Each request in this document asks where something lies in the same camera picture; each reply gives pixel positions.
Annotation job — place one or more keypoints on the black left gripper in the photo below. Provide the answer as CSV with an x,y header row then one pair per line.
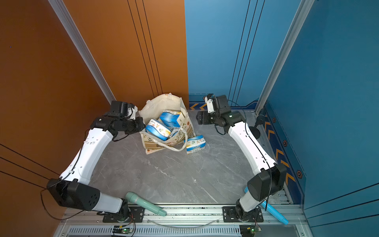
x,y
140,122

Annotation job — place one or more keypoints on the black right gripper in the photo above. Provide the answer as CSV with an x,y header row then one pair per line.
x,y
203,115

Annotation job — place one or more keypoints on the cream floral canvas bag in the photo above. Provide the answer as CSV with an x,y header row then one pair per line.
x,y
179,136

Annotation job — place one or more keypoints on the blue tissue pack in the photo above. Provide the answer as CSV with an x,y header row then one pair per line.
x,y
158,129
174,119

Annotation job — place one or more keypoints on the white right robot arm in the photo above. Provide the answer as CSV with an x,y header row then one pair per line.
x,y
268,176

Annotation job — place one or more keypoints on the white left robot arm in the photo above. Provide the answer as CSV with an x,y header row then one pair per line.
x,y
72,189

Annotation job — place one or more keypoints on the black round-base microphone stand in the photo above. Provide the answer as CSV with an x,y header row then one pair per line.
x,y
260,120

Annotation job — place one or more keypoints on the green handheld cylinder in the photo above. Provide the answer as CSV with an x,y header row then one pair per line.
x,y
134,198

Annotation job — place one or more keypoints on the blue handheld cylinder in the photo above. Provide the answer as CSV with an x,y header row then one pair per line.
x,y
274,212

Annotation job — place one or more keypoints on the left circuit board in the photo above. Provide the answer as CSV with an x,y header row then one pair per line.
x,y
123,231

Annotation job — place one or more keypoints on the circuit board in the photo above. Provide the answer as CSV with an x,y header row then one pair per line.
x,y
249,231
123,231

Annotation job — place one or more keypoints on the right circuit board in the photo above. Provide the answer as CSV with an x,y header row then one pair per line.
x,y
249,231

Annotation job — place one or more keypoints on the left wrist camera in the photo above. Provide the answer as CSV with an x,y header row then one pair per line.
x,y
131,111

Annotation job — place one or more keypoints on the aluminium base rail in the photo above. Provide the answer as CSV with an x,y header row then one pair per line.
x,y
186,220

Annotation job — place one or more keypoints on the aluminium corner post left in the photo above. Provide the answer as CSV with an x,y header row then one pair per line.
x,y
69,25

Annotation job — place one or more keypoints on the aluminium corner post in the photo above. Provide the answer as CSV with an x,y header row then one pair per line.
x,y
69,25
291,36

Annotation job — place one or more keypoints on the aluminium corner post right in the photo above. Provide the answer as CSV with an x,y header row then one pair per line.
x,y
291,36

